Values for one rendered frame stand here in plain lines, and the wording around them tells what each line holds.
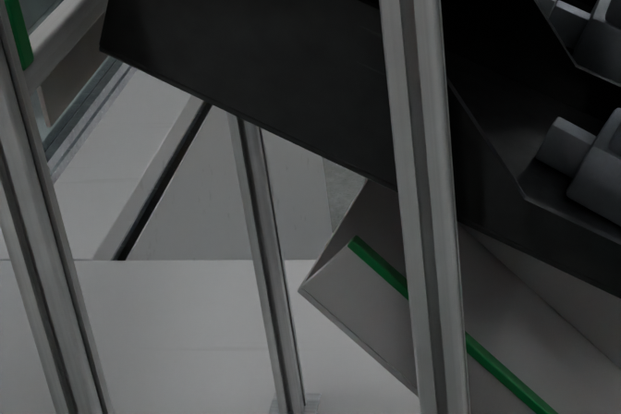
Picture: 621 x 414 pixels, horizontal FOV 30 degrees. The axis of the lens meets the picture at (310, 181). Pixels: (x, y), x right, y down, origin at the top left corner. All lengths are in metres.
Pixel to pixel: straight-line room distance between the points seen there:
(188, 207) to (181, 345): 0.48
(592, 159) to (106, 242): 0.83
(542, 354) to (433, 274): 0.17
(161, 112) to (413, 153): 1.09
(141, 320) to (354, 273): 0.62
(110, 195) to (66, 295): 0.83
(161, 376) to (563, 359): 0.49
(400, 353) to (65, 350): 0.15
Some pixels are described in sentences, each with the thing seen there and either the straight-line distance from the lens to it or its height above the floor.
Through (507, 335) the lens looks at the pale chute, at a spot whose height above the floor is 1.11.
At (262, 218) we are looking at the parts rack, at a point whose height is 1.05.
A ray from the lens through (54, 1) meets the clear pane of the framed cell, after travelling 1.45.
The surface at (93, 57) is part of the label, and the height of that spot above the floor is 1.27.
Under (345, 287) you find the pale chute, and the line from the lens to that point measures 0.52.
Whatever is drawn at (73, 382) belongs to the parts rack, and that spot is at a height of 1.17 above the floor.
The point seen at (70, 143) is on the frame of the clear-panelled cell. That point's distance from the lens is 1.44.
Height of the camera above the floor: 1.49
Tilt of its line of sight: 29 degrees down
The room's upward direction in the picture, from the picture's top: 8 degrees counter-clockwise
